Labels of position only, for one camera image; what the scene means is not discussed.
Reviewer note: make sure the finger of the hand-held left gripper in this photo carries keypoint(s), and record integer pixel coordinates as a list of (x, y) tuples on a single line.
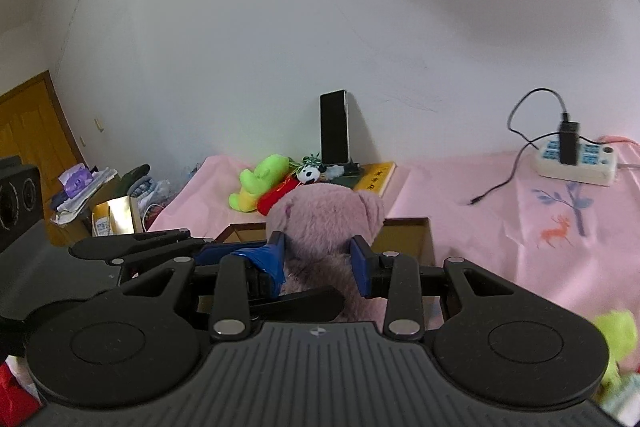
[(215, 252), (300, 302)]

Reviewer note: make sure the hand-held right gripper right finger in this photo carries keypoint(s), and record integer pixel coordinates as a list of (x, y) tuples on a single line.
[(361, 267)]

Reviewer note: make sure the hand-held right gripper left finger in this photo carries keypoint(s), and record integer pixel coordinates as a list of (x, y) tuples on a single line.
[(267, 264)]

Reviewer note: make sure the brown cardboard box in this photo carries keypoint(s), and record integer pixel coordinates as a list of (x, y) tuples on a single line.
[(405, 237)]

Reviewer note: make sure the pink teddy bear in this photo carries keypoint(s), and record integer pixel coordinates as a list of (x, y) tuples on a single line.
[(325, 227)]

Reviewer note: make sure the red plush toy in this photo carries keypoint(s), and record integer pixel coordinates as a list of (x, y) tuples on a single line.
[(275, 197)]

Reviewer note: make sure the green plush toy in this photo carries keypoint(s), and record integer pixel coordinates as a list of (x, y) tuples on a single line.
[(260, 179)]

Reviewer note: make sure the yellow book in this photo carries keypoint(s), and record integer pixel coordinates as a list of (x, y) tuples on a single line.
[(377, 179)]

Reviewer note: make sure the yellow paper bag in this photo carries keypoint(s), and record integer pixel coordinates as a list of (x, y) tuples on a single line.
[(117, 214)]

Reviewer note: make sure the purple tissue pack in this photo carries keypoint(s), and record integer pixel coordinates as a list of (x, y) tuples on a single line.
[(75, 181)]

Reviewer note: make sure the pile of clothes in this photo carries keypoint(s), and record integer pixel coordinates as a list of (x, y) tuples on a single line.
[(142, 187)]

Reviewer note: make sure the panda plush toy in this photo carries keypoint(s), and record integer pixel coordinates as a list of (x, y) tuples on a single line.
[(309, 174)]

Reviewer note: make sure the pink printed bedsheet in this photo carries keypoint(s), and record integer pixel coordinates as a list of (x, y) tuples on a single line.
[(475, 252)]

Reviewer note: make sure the red cloth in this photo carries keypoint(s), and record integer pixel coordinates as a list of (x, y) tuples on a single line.
[(15, 392)]

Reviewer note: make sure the black smartphone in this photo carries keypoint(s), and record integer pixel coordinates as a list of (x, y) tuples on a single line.
[(333, 127)]

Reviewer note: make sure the wooden door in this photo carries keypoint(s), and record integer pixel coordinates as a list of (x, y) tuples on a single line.
[(30, 127)]

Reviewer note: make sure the white power strip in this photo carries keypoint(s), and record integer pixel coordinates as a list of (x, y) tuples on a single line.
[(575, 169)]

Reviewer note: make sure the black charger adapter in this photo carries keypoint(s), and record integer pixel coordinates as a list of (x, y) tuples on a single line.
[(569, 142)]

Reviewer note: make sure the yellow-green plush toy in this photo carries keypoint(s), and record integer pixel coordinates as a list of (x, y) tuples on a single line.
[(617, 337)]

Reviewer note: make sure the wall switch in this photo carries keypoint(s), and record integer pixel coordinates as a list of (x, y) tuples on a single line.
[(99, 125)]

